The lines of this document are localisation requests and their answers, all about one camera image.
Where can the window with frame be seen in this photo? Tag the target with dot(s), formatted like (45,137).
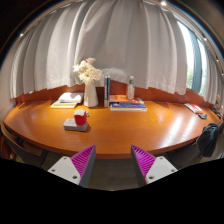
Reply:
(196,60)

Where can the clear plastic bottle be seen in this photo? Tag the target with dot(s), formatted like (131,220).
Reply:
(130,88)

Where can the grey power strip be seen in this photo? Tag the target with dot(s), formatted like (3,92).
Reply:
(70,124)

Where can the white curtain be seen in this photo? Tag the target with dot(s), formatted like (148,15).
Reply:
(126,37)

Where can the open white book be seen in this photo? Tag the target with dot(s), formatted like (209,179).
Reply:
(69,97)

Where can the blue flat book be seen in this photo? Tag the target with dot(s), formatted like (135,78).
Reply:
(127,107)

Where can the upright blue grey books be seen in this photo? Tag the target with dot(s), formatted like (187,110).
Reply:
(107,80)

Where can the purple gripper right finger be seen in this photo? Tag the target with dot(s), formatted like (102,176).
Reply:
(149,168)

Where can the white ceramic vase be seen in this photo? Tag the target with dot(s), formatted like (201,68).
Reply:
(90,95)

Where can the dark chair left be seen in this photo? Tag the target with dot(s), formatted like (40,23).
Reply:
(29,153)

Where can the yellow green flat book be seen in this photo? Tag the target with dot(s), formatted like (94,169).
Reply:
(58,105)

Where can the dark jacket on chair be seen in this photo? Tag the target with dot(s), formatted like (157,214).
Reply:
(207,141)

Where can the small dark object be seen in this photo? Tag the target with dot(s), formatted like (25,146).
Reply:
(203,116)

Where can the white flower bouquet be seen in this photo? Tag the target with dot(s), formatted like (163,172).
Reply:
(86,72)

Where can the orange flat book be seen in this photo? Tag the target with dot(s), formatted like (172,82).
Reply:
(124,99)

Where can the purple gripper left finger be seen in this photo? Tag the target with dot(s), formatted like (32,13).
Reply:
(77,168)

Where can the red white booklet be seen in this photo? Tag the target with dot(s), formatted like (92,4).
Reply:
(194,108)

